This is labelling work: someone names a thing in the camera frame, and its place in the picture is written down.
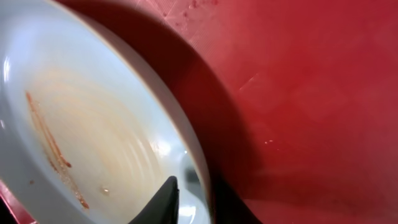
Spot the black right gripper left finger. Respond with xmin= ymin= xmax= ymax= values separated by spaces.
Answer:
xmin=129 ymin=176 xmax=179 ymax=224

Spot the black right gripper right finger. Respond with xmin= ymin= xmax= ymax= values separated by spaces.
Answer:
xmin=213 ymin=178 xmax=262 ymax=224

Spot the red plastic tray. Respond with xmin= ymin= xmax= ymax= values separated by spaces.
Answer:
xmin=0 ymin=0 xmax=398 ymax=224

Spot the white plate front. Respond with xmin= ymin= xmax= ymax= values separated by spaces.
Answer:
xmin=1 ymin=1 xmax=213 ymax=223

